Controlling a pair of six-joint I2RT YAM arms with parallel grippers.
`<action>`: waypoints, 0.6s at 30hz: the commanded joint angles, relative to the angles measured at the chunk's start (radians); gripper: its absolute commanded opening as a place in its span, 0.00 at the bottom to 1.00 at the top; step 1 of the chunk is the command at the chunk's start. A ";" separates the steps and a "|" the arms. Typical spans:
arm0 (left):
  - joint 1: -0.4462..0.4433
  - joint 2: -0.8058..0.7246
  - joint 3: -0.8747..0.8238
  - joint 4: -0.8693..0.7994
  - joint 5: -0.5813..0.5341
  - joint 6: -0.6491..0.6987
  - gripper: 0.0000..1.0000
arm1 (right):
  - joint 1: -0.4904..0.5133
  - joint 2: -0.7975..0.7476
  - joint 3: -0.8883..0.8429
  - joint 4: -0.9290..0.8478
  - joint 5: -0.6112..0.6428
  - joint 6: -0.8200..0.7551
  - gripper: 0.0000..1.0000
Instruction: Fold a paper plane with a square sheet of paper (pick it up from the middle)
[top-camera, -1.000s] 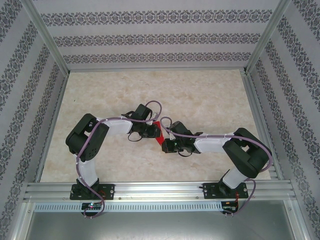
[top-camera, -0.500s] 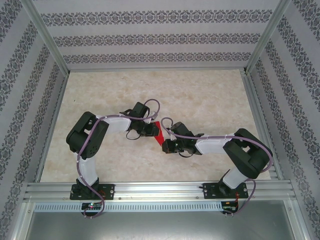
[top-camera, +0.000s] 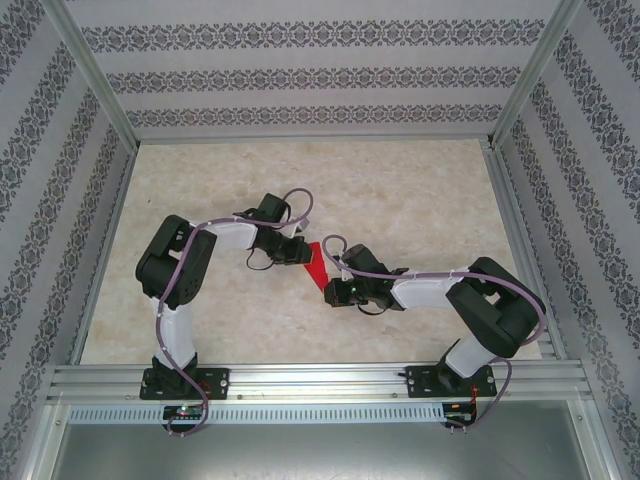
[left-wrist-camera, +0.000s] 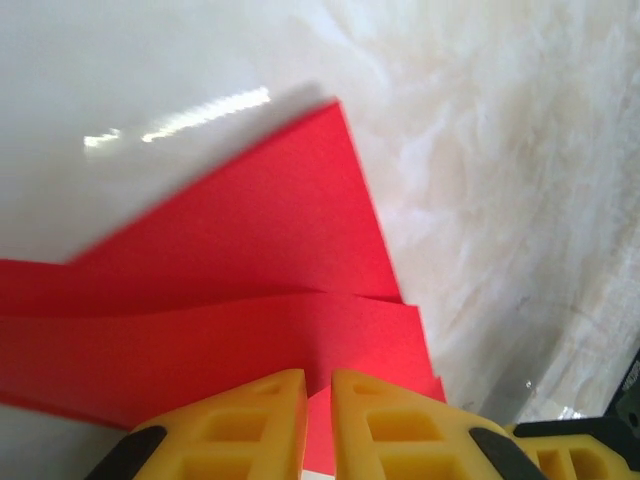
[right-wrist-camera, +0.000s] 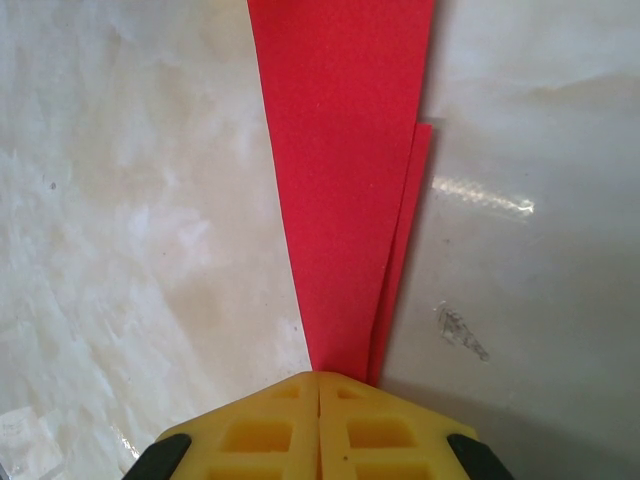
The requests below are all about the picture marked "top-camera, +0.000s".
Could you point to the red paper sheet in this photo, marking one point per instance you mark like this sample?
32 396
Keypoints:
317 267

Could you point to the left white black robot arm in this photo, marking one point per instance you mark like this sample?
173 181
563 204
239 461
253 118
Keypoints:
175 270

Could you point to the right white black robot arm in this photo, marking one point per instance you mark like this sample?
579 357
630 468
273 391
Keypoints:
495 315

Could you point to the grey sheet metal panel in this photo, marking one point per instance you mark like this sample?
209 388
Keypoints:
320 455

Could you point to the aluminium mounting rail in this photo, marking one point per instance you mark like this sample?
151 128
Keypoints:
320 380

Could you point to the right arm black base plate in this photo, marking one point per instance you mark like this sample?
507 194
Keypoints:
417 382

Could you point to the aluminium frame cross beam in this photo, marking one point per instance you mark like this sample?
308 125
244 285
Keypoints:
315 137

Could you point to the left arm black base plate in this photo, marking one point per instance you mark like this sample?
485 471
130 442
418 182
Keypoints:
219 382

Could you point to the aluminium table side rail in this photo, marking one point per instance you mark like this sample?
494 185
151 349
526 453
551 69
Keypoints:
520 225
107 250

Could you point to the aluminium frame post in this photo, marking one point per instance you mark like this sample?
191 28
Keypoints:
95 75
537 75

